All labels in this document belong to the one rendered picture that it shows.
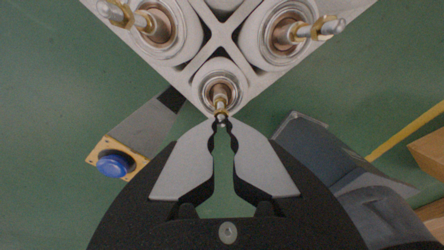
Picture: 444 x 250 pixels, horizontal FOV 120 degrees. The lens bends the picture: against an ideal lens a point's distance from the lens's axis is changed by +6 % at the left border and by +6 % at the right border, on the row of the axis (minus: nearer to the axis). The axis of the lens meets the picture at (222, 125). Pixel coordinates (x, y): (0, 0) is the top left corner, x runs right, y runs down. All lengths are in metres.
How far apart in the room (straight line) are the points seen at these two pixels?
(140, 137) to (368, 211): 0.45
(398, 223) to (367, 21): 0.50
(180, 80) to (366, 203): 0.45
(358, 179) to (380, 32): 0.45
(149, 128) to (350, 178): 0.41
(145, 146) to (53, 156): 0.79
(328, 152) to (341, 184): 0.09
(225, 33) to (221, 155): 0.50
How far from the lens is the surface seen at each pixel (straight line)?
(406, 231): 0.43
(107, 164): 0.24
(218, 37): 0.28
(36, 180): 1.24
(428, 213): 1.84
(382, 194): 0.43
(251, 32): 0.21
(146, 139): 0.25
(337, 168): 0.42
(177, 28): 0.21
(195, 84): 0.22
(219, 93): 0.19
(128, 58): 0.54
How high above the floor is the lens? 0.46
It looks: 59 degrees down
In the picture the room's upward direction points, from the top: 177 degrees clockwise
